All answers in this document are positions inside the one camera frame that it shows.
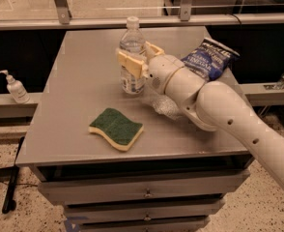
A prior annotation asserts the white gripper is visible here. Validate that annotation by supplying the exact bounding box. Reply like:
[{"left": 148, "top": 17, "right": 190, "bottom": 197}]
[{"left": 116, "top": 42, "right": 185, "bottom": 95}]

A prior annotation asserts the clear plastic water bottle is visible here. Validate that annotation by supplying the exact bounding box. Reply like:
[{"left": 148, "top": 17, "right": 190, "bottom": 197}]
[{"left": 118, "top": 16, "right": 146, "bottom": 95}]

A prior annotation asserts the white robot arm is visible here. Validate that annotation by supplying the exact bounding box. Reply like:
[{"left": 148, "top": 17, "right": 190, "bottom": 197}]
[{"left": 116, "top": 38, "right": 284, "bottom": 190}]

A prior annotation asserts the white pump dispenser bottle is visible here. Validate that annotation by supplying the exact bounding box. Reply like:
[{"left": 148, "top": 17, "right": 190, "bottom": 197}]
[{"left": 0, "top": 70, "right": 30, "bottom": 103}]

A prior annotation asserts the blue vinegar chips bag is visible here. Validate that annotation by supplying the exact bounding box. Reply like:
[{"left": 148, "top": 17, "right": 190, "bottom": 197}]
[{"left": 181, "top": 38, "right": 240, "bottom": 81}]

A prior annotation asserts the green yellow sponge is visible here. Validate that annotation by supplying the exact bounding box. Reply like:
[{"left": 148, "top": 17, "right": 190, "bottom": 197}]
[{"left": 89, "top": 108, "right": 144, "bottom": 152}]

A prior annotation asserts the grey drawer cabinet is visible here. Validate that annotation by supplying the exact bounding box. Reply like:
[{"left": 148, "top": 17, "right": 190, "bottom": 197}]
[{"left": 16, "top": 29, "right": 253, "bottom": 232}]

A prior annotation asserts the black stand leg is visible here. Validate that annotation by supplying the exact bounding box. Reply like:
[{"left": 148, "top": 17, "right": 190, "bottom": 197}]
[{"left": 1, "top": 136, "right": 26, "bottom": 215}]

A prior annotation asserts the metal window rail frame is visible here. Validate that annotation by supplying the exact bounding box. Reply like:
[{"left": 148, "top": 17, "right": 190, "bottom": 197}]
[{"left": 0, "top": 0, "right": 284, "bottom": 30}]

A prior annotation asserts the metal bracket on ledge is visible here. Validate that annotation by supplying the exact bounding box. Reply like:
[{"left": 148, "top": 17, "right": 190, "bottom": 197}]
[{"left": 265, "top": 73, "right": 284, "bottom": 90}]

